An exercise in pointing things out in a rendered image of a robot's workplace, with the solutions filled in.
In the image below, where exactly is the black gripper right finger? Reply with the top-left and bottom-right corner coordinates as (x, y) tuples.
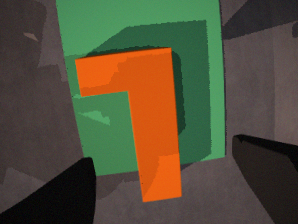
(231, 135), (298, 224)

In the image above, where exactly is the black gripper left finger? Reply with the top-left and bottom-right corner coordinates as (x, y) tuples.
(0, 157), (97, 224)

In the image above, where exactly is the orange l-shaped part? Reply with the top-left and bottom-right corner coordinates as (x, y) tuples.
(74, 47), (182, 202)

